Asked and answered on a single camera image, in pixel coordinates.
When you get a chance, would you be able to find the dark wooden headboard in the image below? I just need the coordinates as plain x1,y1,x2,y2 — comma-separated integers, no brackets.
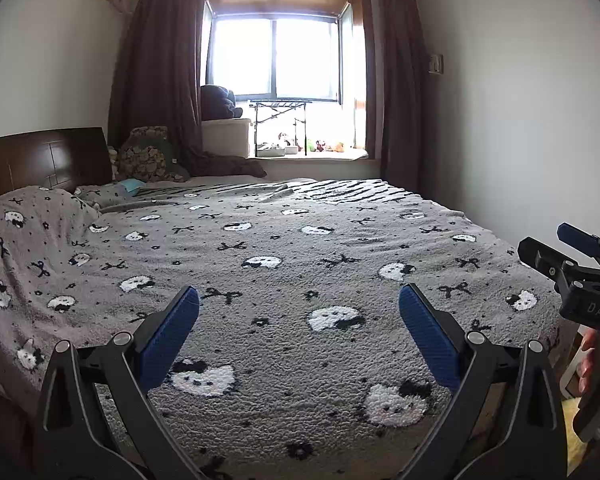
0,127,113,206

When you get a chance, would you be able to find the dark plush toy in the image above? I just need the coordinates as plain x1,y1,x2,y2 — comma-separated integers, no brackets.
200,84,243,121

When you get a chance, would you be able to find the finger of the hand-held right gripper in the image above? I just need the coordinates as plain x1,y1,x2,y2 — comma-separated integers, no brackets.
556,222,600,271
517,236,581,286

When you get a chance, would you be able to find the dark brown blanket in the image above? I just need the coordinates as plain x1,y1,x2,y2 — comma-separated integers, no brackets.
187,152,268,178

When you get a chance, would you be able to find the grey printed blanket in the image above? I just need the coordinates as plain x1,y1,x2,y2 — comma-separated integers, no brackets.
0,178,563,480

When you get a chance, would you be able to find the row of windowsill figurines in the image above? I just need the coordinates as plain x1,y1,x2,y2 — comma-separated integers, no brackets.
257,130,348,156

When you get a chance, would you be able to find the yellow plush toy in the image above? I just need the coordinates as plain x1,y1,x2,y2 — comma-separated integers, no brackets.
562,395,588,463

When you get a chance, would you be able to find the brown curtain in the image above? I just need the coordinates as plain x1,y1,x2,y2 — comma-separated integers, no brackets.
377,0,428,196
107,0,208,176

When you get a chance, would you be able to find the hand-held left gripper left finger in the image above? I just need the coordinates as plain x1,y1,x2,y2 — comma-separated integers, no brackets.
32,285,206,480

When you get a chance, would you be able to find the person's right hand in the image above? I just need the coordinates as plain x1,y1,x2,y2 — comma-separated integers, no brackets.
578,329,600,395

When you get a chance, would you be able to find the patterned pillow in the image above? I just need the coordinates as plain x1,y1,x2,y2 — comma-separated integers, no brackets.
116,126,191,183

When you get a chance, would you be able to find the white storage box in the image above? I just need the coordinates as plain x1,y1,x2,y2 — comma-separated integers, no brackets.
201,118,253,158

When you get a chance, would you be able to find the window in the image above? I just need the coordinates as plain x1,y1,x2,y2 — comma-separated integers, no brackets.
202,0,368,106

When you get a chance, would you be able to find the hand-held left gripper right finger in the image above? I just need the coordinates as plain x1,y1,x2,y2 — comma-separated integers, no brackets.
395,283,568,480

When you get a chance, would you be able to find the metal rack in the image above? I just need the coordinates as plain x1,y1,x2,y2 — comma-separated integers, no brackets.
247,99,313,157

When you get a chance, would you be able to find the striped bed sheet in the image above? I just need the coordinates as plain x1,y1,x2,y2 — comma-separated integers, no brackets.
145,178,431,206

